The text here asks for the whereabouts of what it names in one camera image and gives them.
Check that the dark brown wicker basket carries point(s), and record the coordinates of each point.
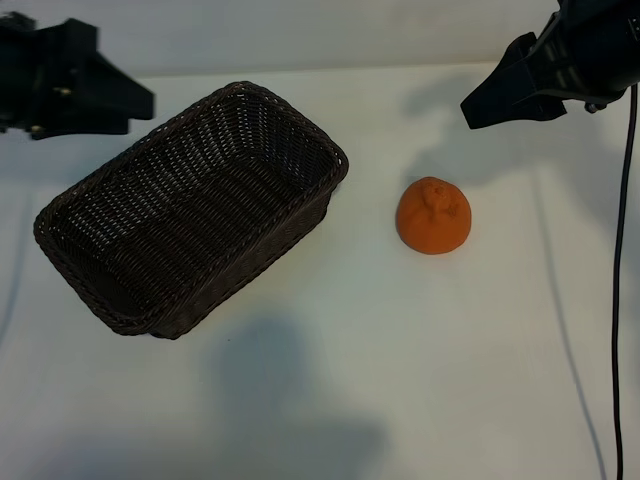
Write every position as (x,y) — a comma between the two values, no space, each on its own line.
(190,210)

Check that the orange fruit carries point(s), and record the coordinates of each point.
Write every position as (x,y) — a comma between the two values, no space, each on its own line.
(430,227)

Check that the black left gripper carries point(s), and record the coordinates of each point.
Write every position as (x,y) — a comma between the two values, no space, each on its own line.
(35,75)

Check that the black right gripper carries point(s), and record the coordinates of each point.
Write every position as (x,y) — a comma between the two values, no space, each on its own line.
(595,50)

